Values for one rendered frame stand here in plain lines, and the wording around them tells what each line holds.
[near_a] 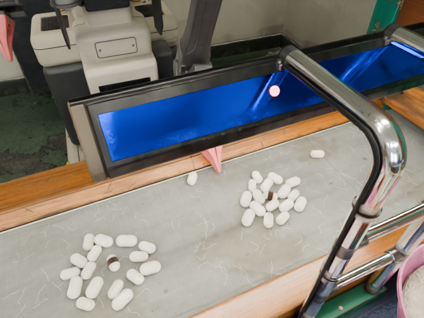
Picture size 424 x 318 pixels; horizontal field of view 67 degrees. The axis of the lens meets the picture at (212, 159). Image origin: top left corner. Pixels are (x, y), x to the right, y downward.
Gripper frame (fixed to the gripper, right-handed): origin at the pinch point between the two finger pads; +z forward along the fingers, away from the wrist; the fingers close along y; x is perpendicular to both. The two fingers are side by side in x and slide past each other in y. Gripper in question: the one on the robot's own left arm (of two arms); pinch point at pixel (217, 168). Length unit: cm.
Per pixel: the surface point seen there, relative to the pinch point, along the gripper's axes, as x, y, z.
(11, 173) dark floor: 127, -73, -38
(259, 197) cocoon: -7.0, 4.3, 8.5
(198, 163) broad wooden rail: 3.2, -3.1, -2.9
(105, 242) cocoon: -5.3, -26.6, 6.8
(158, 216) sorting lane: -2.1, -15.8, 5.7
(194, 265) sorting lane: -10.0, -13.0, 15.6
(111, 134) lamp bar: -37.8, -20.8, -4.2
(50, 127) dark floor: 149, -51, -65
